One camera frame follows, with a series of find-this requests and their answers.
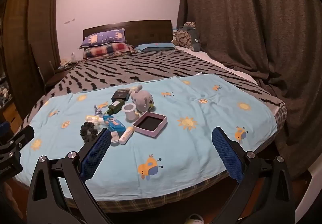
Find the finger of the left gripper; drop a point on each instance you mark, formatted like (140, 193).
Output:
(4, 128)

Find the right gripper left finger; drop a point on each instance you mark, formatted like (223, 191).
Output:
(46, 200)

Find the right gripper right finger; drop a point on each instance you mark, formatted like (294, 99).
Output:
(263, 194)

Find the clear small plastic case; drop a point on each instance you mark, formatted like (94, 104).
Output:
(114, 137)

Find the white yellow lip balm tube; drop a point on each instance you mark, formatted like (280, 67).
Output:
(126, 135)

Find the blue snack wrapper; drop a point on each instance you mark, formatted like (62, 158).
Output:
(114, 125)

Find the pink gift box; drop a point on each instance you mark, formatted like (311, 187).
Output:
(150, 124)

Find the white slipper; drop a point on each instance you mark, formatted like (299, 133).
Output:
(194, 219)

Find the black hair scrunchie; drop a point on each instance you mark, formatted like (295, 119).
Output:
(88, 132)

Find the yellow white lotion bottle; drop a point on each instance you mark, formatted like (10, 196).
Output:
(94, 119)

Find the wooden wardrobe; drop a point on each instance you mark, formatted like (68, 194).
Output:
(30, 49)

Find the plaid mattress bed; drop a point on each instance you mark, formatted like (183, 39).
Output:
(135, 205)

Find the light blue cartoon sheet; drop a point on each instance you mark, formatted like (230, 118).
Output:
(163, 151)

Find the dark green bottle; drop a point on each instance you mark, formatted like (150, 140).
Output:
(115, 107)

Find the black rectangular box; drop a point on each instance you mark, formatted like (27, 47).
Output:
(122, 94)

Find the white paper cup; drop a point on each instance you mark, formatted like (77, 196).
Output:
(130, 111)

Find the red blue plaid pillow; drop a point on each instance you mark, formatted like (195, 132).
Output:
(107, 51)

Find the grey plush toy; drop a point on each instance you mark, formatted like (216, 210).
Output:
(142, 99)

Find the grey black patterned blanket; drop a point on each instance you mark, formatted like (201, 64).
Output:
(146, 66)

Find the purple cartoon pillow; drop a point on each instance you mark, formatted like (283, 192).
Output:
(104, 38)

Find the light blue flat pillow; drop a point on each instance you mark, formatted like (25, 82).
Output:
(154, 47)

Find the dark wooden headboard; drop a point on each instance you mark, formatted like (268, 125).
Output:
(139, 32)

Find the dark blue bag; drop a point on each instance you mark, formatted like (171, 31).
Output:
(195, 40)

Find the patterned brown cushion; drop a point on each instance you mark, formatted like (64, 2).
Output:
(181, 36)

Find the brown curtain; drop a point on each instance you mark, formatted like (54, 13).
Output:
(278, 43)

